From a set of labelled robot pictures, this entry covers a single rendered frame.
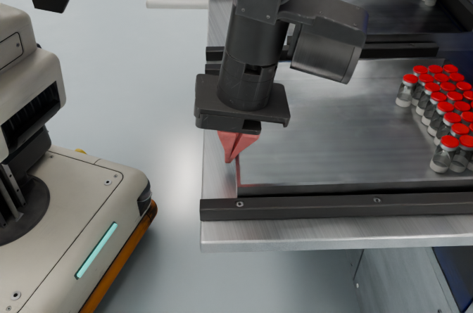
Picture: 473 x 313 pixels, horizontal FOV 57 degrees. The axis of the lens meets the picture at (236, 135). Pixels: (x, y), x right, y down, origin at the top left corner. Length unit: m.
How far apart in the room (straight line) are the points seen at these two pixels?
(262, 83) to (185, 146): 1.47
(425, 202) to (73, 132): 1.75
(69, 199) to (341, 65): 1.11
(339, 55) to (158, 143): 1.57
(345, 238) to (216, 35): 0.48
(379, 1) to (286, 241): 0.65
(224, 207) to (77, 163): 1.06
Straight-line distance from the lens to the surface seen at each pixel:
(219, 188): 0.53
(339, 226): 0.51
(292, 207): 0.49
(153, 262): 1.54
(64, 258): 1.27
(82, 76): 2.45
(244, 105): 0.45
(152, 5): 1.18
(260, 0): 0.37
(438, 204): 0.54
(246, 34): 0.41
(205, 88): 0.47
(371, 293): 1.25
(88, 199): 1.38
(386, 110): 0.68
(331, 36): 0.40
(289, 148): 0.58
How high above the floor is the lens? 1.27
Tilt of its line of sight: 41 degrees down
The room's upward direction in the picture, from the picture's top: straight up
